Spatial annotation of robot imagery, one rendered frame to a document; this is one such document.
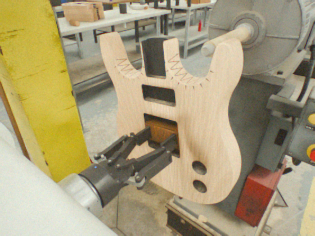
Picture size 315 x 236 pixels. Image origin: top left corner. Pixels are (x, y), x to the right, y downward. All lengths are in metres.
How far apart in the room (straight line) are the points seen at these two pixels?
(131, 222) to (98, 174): 1.22
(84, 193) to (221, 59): 0.30
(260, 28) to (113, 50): 0.37
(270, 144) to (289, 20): 0.53
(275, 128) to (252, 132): 0.09
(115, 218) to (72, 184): 1.26
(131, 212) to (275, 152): 1.04
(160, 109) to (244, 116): 0.52
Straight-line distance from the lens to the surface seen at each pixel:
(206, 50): 0.45
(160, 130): 0.51
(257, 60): 0.67
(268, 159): 1.05
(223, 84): 0.38
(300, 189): 2.05
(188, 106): 0.43
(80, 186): 0.37
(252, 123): 0.94
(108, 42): 0.54
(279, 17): 0.64
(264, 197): 1.12
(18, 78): 1.18
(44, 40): 1.20
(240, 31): 0.59
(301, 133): 0.71
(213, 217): 1.30
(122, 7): 3.36
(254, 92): 0.88
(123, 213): 1.64
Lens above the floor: 1.38
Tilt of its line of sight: 34 degrees down
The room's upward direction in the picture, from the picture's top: straight up
